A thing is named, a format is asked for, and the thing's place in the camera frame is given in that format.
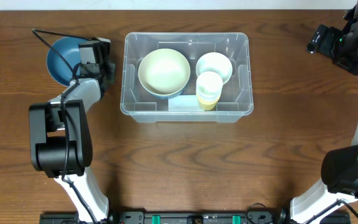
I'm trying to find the pink cup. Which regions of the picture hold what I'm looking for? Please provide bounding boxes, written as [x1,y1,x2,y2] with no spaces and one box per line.
[197,95,220,102]

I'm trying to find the light blue cup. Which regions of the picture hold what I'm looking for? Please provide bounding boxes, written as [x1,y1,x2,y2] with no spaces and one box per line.
[196,92,221,98]

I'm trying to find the dark blue bowl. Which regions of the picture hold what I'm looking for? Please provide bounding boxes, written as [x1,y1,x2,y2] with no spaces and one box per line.
[141,84,188,100]
[46,37,85,86]

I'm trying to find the cream cup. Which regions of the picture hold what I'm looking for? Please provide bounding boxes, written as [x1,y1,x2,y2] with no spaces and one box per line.
[196,72,223,95]

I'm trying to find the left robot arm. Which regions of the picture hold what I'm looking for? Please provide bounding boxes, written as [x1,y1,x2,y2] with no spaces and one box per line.
[29,37,115,223]

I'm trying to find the yellow cup front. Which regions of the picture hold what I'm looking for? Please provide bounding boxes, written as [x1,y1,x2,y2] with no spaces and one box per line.
[199,103,216,111]

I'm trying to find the cream large bowl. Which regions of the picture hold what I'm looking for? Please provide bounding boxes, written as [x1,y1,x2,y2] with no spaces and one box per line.
[138,49,191,94]

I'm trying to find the clear plastic storage container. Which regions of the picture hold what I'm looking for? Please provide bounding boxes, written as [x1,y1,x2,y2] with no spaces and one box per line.
[120,32,254,123]

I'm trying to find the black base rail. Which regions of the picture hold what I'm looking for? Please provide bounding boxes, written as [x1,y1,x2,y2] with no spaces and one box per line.
[39,211,351,224]

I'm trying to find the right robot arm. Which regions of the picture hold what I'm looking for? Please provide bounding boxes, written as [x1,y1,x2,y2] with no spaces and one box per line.
[281,3,358,223]

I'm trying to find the white small bowl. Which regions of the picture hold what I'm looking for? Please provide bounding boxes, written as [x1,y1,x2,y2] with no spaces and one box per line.
[196,52,233,85]

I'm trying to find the yellow cup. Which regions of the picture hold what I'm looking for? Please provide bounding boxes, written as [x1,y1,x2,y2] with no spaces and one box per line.
[198,99,219,106]
[199,103,216,111]

